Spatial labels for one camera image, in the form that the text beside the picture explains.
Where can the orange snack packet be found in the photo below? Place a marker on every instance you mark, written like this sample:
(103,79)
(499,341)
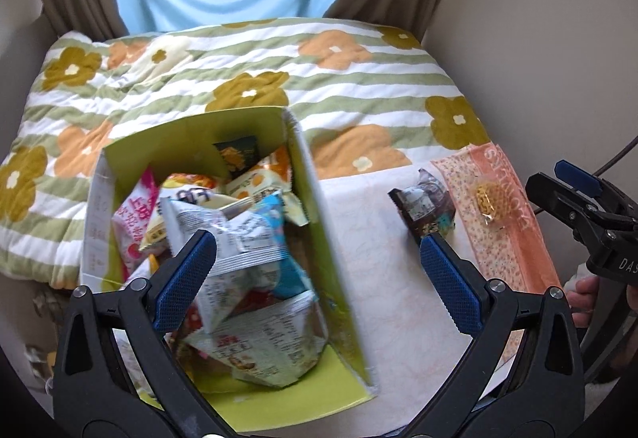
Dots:
(189,180)

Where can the dark brown snack packet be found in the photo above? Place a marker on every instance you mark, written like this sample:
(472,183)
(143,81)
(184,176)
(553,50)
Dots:
(423,209)

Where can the grey white snack bag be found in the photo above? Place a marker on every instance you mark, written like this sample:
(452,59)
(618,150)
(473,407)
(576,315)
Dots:
(239,243)

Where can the large white blue snack bag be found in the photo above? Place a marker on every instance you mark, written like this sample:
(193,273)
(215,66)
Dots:
(269,343)

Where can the silver purple snack packet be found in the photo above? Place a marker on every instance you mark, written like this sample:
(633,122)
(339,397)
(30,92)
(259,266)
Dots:
(194,197)

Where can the person's right hand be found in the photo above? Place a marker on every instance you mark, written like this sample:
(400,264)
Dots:
(584,296)

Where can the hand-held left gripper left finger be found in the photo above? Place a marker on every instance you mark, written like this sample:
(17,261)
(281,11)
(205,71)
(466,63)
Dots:
(187,278)

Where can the orange dotted placemat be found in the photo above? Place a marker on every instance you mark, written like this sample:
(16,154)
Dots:
(498,258)

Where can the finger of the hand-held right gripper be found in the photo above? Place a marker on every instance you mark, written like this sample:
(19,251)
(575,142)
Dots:
(553,199)
(578,178)

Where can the green cardboard box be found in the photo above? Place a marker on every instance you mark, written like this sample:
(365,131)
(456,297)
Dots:
(339,293)

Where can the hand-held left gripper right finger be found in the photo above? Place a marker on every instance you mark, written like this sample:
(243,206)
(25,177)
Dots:
(448,278)

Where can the floral striped blanket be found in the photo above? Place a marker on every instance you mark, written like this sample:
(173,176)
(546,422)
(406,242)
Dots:
(349,84)

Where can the pink snack packet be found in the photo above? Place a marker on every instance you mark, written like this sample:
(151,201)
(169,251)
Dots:
(132,219)

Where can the orange cake packet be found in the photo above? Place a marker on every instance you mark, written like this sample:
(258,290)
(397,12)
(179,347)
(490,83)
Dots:
(259,181)

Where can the dark green snack packet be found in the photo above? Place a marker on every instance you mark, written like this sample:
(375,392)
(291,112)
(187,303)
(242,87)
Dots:
(239,154)

